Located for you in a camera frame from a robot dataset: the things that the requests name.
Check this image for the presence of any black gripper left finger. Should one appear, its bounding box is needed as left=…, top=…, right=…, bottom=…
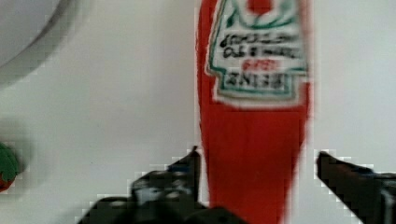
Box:
left=78, top=147, right=248, bottom=224

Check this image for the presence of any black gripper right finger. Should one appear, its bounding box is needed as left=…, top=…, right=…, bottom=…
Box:
left=316, top=151, right=396, bottom=224

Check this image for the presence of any red plush ketchup bottle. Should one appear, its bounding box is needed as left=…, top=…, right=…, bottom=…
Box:
left=196, top=0, right=313, bottom=224

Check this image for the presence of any lavender round plate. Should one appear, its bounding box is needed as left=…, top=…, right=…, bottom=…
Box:
left=0, top=0, right=78, bottom=88

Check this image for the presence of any red strawberry toy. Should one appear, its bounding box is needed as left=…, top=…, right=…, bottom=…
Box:
left=0, top=143, right=20, bottom=192

